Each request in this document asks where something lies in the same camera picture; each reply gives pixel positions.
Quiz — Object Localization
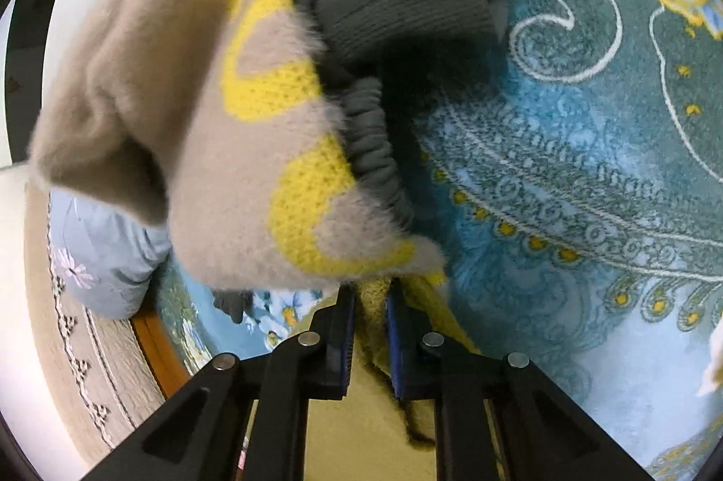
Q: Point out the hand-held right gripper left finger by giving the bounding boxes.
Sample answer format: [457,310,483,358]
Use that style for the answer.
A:
[79,283,358,481]

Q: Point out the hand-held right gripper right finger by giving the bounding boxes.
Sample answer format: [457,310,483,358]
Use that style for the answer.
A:
[387,280,650,481]

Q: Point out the olive green knit sweater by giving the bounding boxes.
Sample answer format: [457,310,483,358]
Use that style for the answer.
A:
[240,275,503,481]

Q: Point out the beige fuzzy sweater yellow letters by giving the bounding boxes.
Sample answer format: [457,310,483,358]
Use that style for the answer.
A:
[28,0,450,293]

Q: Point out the dark grey garment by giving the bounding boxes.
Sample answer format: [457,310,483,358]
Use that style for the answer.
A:
[211,0,509,321]

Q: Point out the beige patterned rug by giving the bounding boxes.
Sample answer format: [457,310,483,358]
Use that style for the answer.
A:
[23,176,170,465]

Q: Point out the light blue floral quilt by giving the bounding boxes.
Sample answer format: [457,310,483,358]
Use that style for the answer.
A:
[48,190,173,321]

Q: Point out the wooden bed frame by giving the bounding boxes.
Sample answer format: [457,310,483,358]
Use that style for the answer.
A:
[131,308,193,400]

